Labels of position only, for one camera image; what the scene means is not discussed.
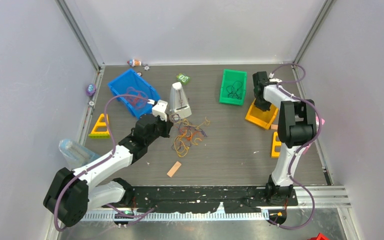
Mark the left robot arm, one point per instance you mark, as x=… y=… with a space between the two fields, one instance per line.
x=72 y=193

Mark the left yellow triangle block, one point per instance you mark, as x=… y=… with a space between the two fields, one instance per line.
x=100 y=128

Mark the small figurine toy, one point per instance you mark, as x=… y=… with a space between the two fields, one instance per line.
x=134 y=62

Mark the pink metronome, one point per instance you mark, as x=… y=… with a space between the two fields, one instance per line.
x=318 y=123

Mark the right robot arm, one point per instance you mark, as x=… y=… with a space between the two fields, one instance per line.
x=296 y=129

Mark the blue plastic bin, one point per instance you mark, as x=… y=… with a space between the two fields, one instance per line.
x=134 y=92

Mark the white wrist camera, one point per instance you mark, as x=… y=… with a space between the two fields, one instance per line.
x=159 y=110
x=273 y=79

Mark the yellow triangle block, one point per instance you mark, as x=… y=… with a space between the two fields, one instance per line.
x=100 y=128
x=276 y=146

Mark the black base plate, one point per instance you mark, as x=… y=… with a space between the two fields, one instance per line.
x=204 y=199

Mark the green number tile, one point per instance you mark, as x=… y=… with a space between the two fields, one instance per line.
x=183 y=79

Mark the tan block by bin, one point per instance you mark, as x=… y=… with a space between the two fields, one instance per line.
x=274 y=127

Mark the right yellow triangle block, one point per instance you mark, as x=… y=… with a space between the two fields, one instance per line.
x=276 y=146

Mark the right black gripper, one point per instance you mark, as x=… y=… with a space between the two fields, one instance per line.
x=264 y=107

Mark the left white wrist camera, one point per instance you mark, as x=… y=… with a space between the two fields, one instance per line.
x=159 y=110

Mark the tan wooden stick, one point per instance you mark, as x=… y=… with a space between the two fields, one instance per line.
x=174 y=169

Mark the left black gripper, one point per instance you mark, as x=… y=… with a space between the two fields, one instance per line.
x=167 y=125

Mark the white metronome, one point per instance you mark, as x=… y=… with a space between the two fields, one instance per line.
x=178 y=101

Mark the purple small toy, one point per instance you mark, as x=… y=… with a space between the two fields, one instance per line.
x=91 y=90

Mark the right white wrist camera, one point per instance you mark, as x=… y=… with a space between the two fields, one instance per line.
x=273 y=79

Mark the blue transparent metronome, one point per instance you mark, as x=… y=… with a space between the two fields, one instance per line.
x=75 y=154

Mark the green plastic bin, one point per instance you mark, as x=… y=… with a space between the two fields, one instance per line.
x=233 y=87

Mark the red object at corner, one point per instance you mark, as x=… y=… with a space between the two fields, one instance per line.
x=320 y=236

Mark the orange plastic bin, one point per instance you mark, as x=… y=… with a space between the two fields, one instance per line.
x=263 y=119

